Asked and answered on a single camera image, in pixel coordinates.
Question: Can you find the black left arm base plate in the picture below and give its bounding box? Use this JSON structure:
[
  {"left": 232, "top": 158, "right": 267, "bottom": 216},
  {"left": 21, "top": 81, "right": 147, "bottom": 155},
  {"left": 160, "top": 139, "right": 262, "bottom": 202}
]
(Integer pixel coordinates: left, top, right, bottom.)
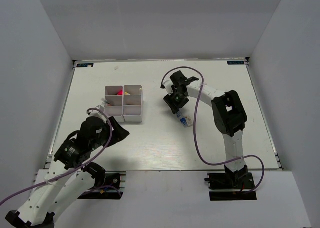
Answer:
[{"left": 79, "top": 172, "right": 126, "bottom": 200}]

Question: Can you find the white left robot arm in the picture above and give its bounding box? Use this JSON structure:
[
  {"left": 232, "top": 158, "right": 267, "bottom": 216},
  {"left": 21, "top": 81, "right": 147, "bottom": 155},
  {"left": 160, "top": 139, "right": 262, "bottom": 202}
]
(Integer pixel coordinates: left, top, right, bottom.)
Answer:
[{"left": 5, "top": 116, "right": 130, "bottom": 228}]

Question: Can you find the right blue table label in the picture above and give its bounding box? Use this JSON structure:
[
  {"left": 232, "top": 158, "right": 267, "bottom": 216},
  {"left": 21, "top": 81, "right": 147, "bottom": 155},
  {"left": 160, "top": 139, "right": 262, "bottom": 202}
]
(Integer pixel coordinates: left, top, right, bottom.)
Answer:
[{"left": 227, "top": 60, "right": 245, "bottom": 65}]

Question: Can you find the white eraser red print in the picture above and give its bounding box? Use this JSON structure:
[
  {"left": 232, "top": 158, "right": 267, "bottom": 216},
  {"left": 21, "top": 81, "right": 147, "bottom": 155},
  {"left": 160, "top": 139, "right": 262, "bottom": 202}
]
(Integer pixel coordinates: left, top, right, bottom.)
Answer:
[{"left": 185, "top": 116, "right": 194, "bottom": 127}]

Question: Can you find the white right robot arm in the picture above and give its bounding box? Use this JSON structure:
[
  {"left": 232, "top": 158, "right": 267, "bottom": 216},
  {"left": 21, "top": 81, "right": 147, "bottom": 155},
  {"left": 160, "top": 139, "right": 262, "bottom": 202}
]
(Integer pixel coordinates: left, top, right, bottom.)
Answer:
[{"left": 161, "top": 71, "right": 248, "bottom": 189}]

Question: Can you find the clear glue bottle blue cap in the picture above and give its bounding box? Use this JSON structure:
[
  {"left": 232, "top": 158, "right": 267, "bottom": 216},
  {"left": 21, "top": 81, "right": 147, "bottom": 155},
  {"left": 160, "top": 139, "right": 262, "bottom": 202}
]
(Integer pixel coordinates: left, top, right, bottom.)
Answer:
[{"left": 175, "top": 111, "right": 188, "bottom": 127}]

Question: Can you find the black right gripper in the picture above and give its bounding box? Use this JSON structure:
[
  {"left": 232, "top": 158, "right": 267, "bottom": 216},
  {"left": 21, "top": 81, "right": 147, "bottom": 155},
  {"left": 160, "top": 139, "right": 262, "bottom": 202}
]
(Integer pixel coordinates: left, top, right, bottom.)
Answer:
[{"left": 164, "top": 88, "right": 191, "bottom": 114}]

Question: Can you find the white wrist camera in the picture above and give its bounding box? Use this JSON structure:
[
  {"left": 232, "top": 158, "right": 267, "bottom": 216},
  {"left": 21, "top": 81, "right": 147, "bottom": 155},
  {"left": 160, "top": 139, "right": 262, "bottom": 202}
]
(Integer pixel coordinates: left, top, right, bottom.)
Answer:
[
  {"left": 86, "top": 105, "right": 106, "bottom": 120},
  {"left": 160, "top": 80, "right": 175, "bottom": 96}
]

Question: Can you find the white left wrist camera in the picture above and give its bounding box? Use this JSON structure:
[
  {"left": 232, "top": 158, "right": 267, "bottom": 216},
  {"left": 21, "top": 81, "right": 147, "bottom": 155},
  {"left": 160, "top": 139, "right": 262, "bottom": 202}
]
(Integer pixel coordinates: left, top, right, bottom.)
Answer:
[{"left": 86, "top": 105, "right": 106, "bottom": 120}]

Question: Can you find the white left organizer box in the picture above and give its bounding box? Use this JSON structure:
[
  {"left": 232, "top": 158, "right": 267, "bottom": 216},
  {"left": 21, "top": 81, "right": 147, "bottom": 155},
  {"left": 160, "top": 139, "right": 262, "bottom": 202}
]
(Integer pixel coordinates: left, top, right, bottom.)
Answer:
[{"left": 104, "top": 85, "right": 125, "bottom": 123}]

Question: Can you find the white organizer box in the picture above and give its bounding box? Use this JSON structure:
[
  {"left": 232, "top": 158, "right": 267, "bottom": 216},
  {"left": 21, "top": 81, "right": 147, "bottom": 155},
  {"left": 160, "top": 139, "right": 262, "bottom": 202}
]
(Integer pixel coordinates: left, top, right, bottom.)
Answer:
[
  {"left": 104, "top": 85, "right": 125, "bottom": 123},
  {"left": 123, "top": 85, "right": 144, "bottom": 123}
]

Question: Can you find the left blue table label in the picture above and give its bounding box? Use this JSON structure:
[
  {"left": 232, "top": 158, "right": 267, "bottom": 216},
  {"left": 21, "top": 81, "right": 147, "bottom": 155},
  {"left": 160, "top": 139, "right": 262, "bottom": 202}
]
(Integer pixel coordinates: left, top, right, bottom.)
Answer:
[{"left": 76, "top": 63, "right": 94, "bottom": 68}]

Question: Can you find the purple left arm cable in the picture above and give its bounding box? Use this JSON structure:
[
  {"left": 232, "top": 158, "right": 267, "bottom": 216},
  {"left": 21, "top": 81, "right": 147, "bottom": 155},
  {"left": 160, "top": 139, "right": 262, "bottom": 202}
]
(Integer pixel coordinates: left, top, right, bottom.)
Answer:
[{"left": 0, "top": 107, "right": 123, "bottom": 209}]

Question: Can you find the white right organizer box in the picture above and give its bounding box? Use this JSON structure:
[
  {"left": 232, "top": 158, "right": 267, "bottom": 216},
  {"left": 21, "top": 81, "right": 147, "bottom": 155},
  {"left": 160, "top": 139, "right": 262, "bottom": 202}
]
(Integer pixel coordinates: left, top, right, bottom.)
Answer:
[{"left": 123, "top": 85, "right": 144, "bottom": 123}]

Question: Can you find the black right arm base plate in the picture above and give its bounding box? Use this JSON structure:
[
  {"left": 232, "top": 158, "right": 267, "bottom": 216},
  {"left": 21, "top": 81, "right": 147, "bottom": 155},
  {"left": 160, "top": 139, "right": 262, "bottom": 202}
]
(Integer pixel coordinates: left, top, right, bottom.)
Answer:
[{"left": 204, "top": 172, "right": 257, "bottom": 201}]

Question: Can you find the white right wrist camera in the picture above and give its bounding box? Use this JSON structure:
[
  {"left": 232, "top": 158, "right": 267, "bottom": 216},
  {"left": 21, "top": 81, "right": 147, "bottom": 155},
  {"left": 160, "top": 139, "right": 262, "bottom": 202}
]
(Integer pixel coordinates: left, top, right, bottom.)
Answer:
[{"left": 160, "top": 80, "right": 175, "bottom": 96}]

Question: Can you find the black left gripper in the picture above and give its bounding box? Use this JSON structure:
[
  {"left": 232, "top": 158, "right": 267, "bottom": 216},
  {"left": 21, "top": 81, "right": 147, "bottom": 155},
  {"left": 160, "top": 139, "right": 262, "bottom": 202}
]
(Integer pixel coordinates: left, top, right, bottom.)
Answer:
[{"left": 90, "top": 115, "right": 130, "bottom": 150}]

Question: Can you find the blue table label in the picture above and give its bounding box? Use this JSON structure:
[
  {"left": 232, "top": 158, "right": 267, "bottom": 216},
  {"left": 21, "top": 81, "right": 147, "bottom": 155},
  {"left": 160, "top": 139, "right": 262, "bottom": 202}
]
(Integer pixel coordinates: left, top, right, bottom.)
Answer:
[
  {"left": 227, "top": 60, "right": 245, "bottom": 65},
  {"left": 76, "top": 63, "right": 94, "bottom": 68}
]

